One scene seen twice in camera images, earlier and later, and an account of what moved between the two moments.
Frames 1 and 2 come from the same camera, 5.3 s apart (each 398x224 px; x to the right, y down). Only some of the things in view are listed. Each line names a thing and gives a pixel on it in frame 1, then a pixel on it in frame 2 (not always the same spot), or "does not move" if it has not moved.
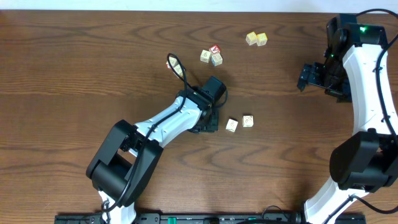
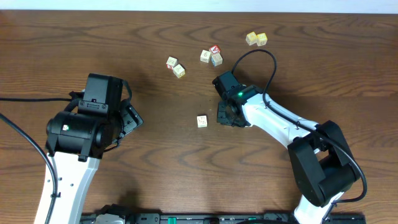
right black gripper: [311, 74] -> [222, 117]
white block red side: [173, 61] does not move
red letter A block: [215, 49] does not move
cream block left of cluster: [205, 56] does not move
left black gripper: [214, 130] -> [129, 122]
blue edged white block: [216, 60] does not move
